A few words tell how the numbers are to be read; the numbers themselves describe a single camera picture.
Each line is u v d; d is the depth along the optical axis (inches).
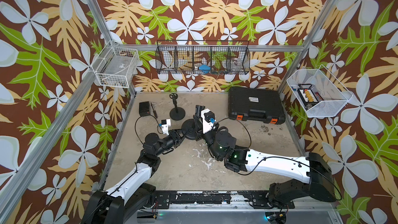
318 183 15.5
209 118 20.6
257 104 41.2
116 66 33.7
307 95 32.6
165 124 29.0
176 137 27.1
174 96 36.7
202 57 39.1
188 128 30.0
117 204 15.9
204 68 37.7
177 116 40.8
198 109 23.4
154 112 42.4
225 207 28.9
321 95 31.9
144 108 42.3
